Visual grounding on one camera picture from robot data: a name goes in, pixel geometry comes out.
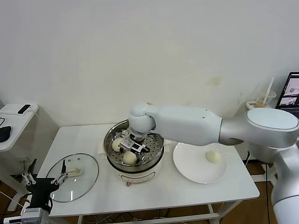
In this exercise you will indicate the white drinking straw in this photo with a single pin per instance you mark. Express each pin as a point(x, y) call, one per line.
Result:
point(269, 87)

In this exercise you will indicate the white side table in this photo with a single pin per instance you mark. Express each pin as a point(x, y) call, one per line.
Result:
point(16, 130)
point(261, 178)

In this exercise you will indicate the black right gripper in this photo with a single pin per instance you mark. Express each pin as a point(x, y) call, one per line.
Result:
point(132, 138)

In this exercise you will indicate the white steamed baozi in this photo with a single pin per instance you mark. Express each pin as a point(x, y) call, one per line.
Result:
point(116, 145)
point(129, 158)
point(213, 156)

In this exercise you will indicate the white wall socket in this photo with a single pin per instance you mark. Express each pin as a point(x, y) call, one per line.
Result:
point(24, 160)

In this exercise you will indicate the open laptop computer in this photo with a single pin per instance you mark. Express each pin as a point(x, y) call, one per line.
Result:
point(289, 93)

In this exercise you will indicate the black computer mouse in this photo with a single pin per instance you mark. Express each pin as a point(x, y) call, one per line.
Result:
point(4, 134)

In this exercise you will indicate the stainless steel steamer basket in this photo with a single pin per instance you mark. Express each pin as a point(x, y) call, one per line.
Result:
point(154, 144)

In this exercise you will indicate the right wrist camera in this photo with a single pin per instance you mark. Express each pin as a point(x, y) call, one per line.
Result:
point(130, 145)

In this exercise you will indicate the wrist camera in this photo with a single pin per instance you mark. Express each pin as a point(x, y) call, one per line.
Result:
point(32, 213)
point(130, 145)

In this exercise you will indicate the white round plate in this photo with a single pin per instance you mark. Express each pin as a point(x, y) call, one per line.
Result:
point(194, 168)

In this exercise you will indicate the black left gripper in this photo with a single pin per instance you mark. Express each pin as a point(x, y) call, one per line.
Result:
point(42, 186)

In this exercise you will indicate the clear plastic drink cup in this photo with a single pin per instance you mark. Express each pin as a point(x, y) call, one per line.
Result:
point(268, 96)

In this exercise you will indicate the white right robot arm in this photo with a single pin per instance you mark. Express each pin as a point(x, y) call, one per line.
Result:
point(187, 123)

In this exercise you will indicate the steel steamer pot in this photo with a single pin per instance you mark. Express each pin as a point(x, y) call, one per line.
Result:
point(140, 177)

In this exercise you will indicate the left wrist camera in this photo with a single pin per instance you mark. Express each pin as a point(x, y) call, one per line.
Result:
point(32, 213)

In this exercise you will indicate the white table leg frame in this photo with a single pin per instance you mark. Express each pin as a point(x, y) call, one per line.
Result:
point(187, 218)

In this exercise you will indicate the black and white phone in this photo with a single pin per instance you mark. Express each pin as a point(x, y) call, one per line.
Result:
point(24, 109)

